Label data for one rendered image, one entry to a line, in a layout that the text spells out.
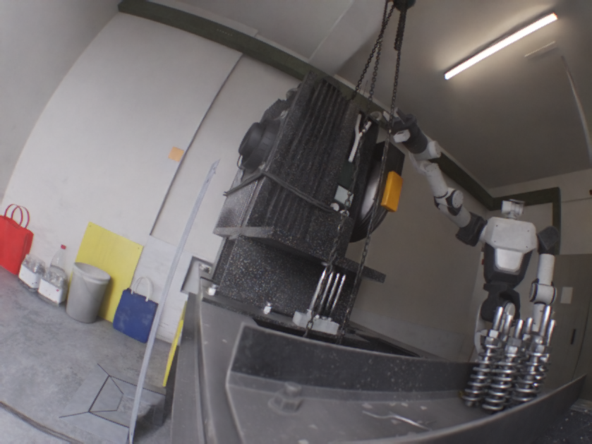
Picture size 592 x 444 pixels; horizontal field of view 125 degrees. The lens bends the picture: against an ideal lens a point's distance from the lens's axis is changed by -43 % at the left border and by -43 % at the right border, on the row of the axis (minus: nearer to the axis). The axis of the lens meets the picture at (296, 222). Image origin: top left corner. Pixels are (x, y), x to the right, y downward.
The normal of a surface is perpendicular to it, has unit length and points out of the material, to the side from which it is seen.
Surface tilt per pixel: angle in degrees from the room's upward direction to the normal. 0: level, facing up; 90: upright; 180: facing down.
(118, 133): 90
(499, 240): 89
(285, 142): 90
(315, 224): 90
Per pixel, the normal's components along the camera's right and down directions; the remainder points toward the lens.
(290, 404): 0.17, -0.15
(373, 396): 0.48, -0.66
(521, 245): -0.55, -0.37
